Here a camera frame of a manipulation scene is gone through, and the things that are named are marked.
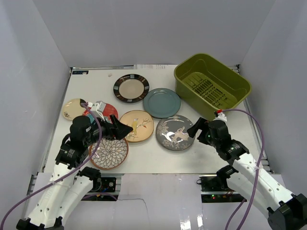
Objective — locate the red teal flower plate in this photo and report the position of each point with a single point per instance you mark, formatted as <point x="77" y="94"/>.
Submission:
<point x="108" y="110"/>

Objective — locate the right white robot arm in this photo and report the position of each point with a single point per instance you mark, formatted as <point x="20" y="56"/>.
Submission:
<point x="282" y="208"/>

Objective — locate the cream small flower plate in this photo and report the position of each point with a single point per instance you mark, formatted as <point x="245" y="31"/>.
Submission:
<point x="73" y="109"/>

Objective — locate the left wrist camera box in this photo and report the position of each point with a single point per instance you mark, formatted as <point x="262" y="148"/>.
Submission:
<point x="97" y="108"/>

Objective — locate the blue-grey ceramic plate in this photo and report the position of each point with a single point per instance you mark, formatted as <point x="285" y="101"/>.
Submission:
<point x="161" y="103"/>

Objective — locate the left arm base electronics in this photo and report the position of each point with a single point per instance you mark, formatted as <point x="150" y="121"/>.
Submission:
<point x="104" y="184"/>

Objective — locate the blue label sticker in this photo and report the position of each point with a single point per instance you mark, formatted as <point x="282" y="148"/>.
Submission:
<point x="80" y="72"/>

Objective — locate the grey rabbit pattern plate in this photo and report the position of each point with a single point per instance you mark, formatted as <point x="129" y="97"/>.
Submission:
<point x="171" y="133"/>

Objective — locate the black rimmed beige plate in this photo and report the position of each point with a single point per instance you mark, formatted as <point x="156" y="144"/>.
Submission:
<point x="131" y="88"/>

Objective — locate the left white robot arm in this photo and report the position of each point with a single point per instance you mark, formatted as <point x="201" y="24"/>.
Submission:
<point x="68" y="183"/>

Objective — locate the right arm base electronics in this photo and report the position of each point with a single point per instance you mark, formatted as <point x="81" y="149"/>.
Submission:
<point x="213" y="191"/>

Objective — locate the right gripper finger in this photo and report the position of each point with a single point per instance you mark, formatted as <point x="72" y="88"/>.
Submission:
<point x="202" y="138"/>
<point x="193" y="130"/>

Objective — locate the white paper sheet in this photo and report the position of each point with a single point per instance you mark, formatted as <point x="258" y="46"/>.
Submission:
<point x="154" y="66"/>

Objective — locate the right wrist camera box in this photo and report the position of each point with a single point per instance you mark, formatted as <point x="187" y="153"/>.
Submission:
<point x="219" y="115"/>

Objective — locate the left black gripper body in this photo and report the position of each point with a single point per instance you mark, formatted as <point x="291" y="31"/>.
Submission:
<point x="110" y="129"/>

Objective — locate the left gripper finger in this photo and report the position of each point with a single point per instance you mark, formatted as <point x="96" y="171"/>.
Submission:
<point x="120" y="135"/>
<point x="120" y="129"/>

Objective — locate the green plastic bin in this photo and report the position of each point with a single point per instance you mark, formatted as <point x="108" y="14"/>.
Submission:
<point x="207" y="85"/>

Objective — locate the white petal pattern plate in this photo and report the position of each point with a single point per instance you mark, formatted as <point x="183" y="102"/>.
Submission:
<point x="110" y="154"/>

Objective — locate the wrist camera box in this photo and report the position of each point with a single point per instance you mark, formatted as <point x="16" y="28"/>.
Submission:
<point x="97" y="108"/>
<point x="219" y="115"/>

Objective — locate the beige bird pattern plate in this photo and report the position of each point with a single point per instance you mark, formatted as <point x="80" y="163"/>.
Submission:
<point x="142" y="125"/>

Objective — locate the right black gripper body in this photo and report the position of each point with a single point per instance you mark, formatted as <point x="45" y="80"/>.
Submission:
<point x="211" y="141"/>

